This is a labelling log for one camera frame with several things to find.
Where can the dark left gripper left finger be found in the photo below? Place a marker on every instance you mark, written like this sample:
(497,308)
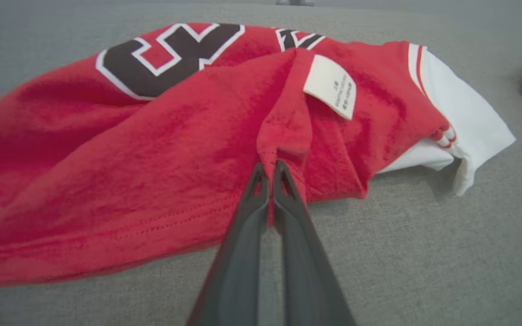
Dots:
(238,262)

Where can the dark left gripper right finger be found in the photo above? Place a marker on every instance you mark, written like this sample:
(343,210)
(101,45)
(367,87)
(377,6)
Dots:
(306,271)

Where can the red Bulls jersey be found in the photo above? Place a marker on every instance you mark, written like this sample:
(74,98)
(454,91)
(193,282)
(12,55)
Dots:
(152,149)

